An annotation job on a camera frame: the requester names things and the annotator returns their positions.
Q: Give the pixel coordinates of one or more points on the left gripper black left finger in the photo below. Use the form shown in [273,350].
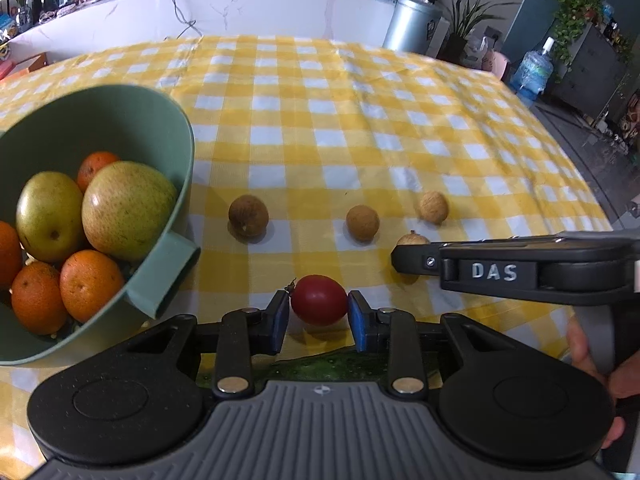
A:
[181,341]

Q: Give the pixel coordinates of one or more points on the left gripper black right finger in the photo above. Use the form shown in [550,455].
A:
[417,351]

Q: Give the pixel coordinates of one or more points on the red cherry tomato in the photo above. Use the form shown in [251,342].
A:
[318,300]

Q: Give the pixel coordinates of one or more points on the orange mandarin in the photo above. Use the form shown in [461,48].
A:
[88,282]

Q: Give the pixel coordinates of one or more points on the green bowl with handle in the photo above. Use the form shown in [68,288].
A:
[135,123]

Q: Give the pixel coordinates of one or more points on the person right hand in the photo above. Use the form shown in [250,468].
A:
[623,383]

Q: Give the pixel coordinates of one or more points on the brown longan left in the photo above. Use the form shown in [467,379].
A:
[248,216]

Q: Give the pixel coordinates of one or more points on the brown longan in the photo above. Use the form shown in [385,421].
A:
[362,223]
[248,216]
[433,207]

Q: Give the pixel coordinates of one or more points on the brown longan fruit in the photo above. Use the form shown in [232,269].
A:
[413,238]

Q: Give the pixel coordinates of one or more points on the brown longan right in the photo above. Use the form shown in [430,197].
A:
[433,207]

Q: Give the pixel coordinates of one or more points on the brown longan middle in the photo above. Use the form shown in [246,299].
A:
[362,223]

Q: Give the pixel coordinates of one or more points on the yellow white checkered tablecloth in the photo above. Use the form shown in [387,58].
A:
[313,128]

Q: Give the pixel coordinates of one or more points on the orange in bowl front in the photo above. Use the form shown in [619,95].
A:
[36,299]

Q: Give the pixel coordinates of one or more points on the blue water bottle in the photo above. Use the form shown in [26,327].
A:
[533,73]

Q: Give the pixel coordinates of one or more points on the green pear left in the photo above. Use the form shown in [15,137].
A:
[48,216]

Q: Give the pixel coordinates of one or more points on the small orange in bowl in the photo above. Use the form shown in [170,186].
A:
[91,165]

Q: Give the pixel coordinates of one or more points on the orange in bowl left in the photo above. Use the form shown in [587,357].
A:
[11,257]

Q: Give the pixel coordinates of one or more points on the tall floor plant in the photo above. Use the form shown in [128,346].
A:
[463,17]

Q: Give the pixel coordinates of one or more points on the grey metal trash bin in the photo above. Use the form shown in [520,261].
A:
[412,26]

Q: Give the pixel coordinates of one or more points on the white tv console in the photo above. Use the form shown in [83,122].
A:
[122,23]

